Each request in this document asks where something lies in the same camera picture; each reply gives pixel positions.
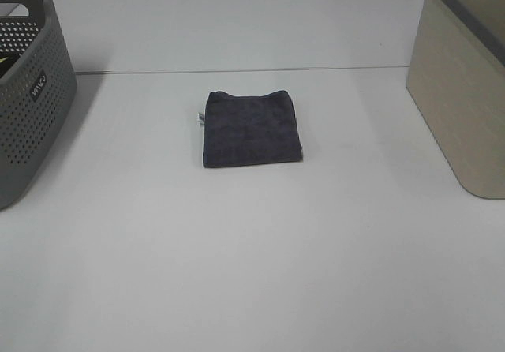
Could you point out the dark grey towel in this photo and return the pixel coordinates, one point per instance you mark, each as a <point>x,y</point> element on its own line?
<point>242,131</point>

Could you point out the beige plastic basket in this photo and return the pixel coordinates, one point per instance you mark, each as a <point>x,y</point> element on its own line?
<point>456,79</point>

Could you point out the grey perforated plastic basket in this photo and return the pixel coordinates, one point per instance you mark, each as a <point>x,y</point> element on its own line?
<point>36,93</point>

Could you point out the black and yellow basket item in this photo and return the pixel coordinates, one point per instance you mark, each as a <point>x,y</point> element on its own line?
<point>6,62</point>

